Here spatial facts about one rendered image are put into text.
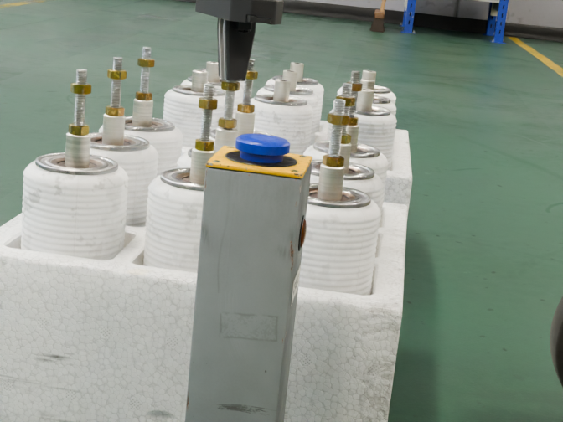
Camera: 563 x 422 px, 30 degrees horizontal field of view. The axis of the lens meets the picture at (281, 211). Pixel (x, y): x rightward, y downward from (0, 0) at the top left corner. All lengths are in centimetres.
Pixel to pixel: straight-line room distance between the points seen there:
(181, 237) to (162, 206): 3
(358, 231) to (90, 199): 24
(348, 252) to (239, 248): 19
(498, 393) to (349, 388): 34
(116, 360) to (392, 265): 28
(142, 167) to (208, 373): 34
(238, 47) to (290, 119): 42
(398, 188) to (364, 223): 51
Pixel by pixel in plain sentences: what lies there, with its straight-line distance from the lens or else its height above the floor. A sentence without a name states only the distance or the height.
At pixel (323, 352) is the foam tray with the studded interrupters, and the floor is 13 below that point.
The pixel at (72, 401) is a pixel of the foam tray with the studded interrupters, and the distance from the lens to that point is 98.
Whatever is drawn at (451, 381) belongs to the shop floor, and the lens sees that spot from 124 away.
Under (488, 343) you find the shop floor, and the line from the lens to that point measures 138.
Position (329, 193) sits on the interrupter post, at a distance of 94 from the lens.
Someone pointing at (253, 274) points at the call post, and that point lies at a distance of 76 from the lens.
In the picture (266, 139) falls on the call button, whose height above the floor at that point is 33.
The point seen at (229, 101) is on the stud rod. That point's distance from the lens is 106.
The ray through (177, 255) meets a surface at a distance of 94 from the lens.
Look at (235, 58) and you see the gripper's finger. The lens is 105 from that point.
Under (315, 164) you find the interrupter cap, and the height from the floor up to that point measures 25.
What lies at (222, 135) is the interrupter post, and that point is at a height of 28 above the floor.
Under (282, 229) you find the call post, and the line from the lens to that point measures 75.
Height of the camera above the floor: 47
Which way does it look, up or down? 14 degrees down
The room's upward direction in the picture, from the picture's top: 6 degrees clockwise
